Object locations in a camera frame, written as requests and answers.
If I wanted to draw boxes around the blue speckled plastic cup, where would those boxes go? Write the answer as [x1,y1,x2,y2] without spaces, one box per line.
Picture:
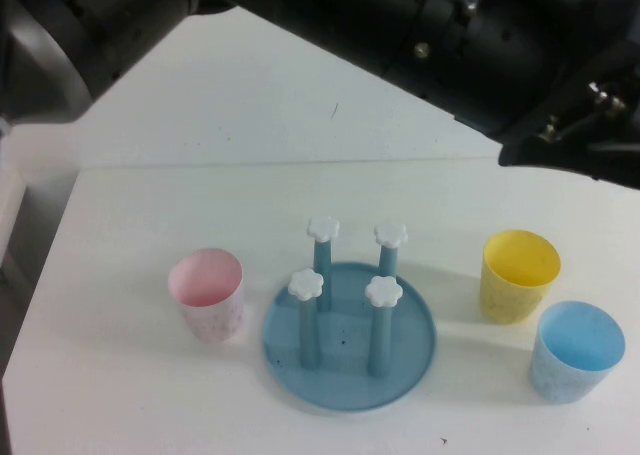
[528,299,627,406]

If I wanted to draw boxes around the blue cup stand white caps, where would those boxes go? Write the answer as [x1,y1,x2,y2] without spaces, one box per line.
[262,214,439,415]

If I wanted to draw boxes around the pink speckled plastic cup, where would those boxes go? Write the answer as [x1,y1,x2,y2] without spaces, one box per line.
[167,247,246,345]

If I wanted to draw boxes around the yellow plastic cup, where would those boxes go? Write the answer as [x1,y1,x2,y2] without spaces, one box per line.
[479,228,562,325]

